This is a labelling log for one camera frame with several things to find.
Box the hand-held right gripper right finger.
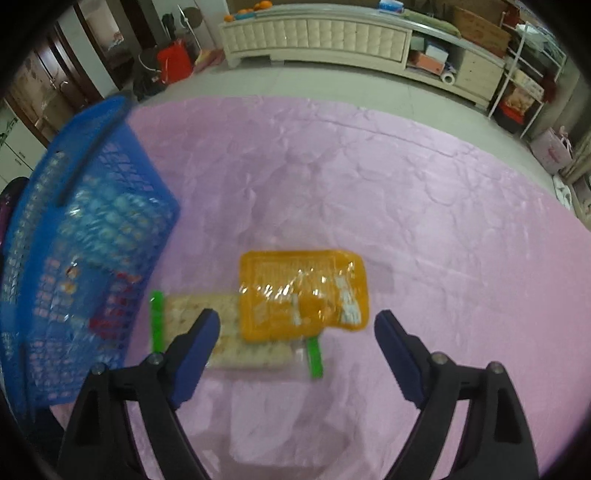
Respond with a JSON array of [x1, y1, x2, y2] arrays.
[[374, 310, 541, 480]]

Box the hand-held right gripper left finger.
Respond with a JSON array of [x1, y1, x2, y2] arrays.
[[58, 308, 221, 480]]

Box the cracker packet with green ends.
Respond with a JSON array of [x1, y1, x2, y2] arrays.
[[148, 291, 325, 380]]

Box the red snack packet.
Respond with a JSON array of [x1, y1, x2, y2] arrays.
[[90, 295, 141, 335]]

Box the orange snack packet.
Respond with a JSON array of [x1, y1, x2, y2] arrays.
[[239, 249, 371, 343]]

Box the blue plastic basket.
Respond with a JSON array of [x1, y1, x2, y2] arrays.
[[0, 95, 181, 416]]

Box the pink blanket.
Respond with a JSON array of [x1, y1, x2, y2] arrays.
[[46, 95, 591, 480]]

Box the pink bag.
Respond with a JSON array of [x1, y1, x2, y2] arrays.
[[529, 127, 573, 175]]

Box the red and black box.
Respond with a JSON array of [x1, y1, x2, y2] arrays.
[[494, 104, 527, 132]]

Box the black bag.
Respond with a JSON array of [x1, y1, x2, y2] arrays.
[[133, 48, 168, 101]]

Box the printed snack bag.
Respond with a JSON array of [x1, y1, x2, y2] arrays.
[[503, 88, 539, 112]]

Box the red bag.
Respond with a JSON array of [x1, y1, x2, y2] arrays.
[[157, 39, 193, 85]]

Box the orange box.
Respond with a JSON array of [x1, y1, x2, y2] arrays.
[[411, 53, 448, 75]]

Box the white metal rack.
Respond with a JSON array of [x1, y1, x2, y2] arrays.
[[487, 21, 568, 139]]

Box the cream TV cabinet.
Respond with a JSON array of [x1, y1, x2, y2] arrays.
[[219, 4, 509, 112]]

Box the standing fan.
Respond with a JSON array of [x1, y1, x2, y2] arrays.
[[178, 4, 205, 52]]

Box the green cloth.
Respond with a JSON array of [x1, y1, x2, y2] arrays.
[[402, 9, 462, 38]]

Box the brown cardboard box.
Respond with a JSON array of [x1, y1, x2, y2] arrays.
[[452, 6, 513, 47]]

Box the pile of oranges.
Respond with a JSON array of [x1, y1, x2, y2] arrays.
[[224, 1, 274, 22]]

